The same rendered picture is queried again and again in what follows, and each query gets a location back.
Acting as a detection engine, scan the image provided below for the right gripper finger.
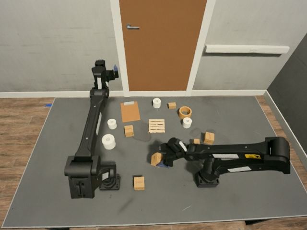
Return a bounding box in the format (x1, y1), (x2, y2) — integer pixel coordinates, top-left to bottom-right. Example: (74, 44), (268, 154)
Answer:
(156, 161), (170, 168)

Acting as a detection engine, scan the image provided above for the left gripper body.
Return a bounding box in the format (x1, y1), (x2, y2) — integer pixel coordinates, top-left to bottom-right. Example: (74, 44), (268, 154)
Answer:
(110, 69), (119, 81)

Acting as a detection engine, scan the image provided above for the tan cardboard cube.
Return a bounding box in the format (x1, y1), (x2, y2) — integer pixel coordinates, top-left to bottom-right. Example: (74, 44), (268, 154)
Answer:
(168, 103), (176, 109)

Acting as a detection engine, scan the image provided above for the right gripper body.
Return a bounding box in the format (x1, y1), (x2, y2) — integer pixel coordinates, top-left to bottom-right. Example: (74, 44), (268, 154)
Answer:
(162, 154), (173, 167)

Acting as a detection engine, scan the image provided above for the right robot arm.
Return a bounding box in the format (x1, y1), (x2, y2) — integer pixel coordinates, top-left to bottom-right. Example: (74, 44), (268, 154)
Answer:
(158, 136), (291, 185)

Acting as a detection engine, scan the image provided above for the small square wooden pallet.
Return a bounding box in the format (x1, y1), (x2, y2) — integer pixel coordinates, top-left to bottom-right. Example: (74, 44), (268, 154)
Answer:
(149, 119), (165, 133)

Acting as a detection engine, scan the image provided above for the tan flat board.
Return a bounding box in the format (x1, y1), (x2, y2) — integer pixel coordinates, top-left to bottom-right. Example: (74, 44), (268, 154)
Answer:
(121, 101), (140, 123)

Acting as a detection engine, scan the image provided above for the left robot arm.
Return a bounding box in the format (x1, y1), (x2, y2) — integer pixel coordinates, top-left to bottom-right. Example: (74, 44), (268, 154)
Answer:
(64, 59), (120, 199)

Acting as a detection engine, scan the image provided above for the tan hollow tube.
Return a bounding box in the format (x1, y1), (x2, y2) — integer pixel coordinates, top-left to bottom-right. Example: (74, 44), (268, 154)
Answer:
(178, 106), (192, 119)

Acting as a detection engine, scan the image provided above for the tan cardboard carton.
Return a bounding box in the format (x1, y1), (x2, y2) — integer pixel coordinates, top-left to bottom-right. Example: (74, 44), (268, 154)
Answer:
(203, 132), (214, 144)
(134, 177), (144, 190)
(124, 125), (134, 137)
(151, 152), (163, 166)

